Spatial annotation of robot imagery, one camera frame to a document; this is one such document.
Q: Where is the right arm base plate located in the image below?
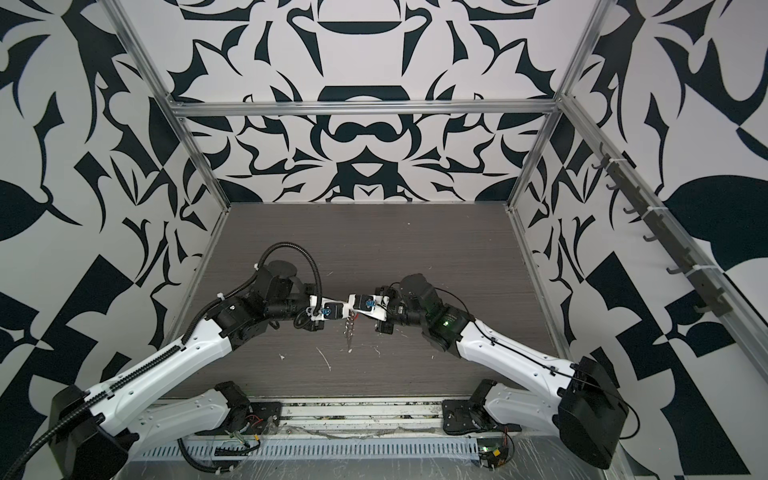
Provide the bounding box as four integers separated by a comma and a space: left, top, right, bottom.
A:
441, 399, 522, 436

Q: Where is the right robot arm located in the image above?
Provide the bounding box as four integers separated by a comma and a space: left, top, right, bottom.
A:
356, 274, 633, 470

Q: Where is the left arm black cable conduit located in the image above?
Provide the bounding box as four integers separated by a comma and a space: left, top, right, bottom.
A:
0, 241, 324, 480

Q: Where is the aluminium front rail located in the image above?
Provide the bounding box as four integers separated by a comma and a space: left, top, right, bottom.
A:
113, 395, 601, 438

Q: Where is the small circuit board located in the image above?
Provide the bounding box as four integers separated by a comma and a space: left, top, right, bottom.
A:
478, 436, 515, 470

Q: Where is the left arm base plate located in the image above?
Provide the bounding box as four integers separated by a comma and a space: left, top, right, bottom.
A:
195, 401, 283, 436

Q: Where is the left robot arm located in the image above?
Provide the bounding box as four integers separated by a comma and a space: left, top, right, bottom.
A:
46, 260, 323, 479

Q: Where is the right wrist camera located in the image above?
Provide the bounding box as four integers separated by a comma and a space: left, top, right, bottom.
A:
348, 294, 388, 320

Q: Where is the white slotted cable duct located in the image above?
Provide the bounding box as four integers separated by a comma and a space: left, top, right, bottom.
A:
128, 436, 481, 462

